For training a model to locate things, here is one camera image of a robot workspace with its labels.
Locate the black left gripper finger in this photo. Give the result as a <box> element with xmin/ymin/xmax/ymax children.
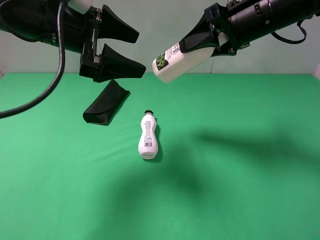
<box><xmin>99</xmin><ymin>44</ymin><xmax>146</xmax><ymax>81</ymax></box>
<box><xmin>99</xmin><ymin>4</ymin><xmax>140</xmax><ymax>44</ymax></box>

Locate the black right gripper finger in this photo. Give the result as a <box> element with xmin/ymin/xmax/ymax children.
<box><xmin>179</xmin><ymin>30</ymin><xmax>220</xmax><ymax>53</ymax></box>
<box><xmin>174</xmin><ymin>9</ymin><xmax>216</xmax><ymax>47</ymax></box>

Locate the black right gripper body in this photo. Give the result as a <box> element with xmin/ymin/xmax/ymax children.
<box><xmin>204</xmin><ymin>0</ymin><xmax>275</xmax><ymax>56</ymax></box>

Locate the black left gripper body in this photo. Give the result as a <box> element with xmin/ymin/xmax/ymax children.
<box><xmin>79</xmin><ymin>6</ymin><xmax>104</xmax><ymax>83</ymax></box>

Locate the white milk bottle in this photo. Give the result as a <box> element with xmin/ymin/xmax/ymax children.
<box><xmin>152</xmin><ymin>32</ymin><xmax>229</xmax><ymax>83</ymax></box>

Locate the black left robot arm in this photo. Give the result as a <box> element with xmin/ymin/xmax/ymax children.
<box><xmin>0</xmin><ymin>0</ymin><xmax>146</xmax><ymax>83</ymax></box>

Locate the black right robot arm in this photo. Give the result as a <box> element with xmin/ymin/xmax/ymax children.
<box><xmin>179</xmin><ymin>0</ymin><xmax>320</xmax><ymax>57</ymax></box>

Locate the black glasses case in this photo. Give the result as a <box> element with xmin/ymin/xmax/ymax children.
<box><xmin>82</xmin><ymin>80</ymin><xmax>131</xmax><ymax>126</ymax></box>

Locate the white lying lotion bottle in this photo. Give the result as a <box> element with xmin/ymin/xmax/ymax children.
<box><xmin>138</xmin><ymin>110</ymin><xmax>159</xmax><ymax>160</ymax></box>

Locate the green tablecloth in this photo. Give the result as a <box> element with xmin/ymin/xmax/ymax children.
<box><xmin>0</xmin><ymin>74</ymin><xmax>320</xmax><ymax>240</ymax></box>

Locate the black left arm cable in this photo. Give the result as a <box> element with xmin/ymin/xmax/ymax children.
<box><xmin>0</xmin><ymin>0</ymin><xmax>66</xmax><ymax>120</ymax></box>

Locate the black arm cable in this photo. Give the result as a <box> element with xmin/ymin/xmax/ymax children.
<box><xmin>0</xmin><ymin>0</ymin><xmax>66</xmax><ymax>120</ymax></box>
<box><xmin>271</xmin><ymin>19</ymin><xmax>308</xmax><ymax>45</ymax></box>

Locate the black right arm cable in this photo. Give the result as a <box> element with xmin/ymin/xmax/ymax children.
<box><xmin>271</xmin><ymin>19</ymin><xmax>308</xmax><ymax>45</ymax></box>

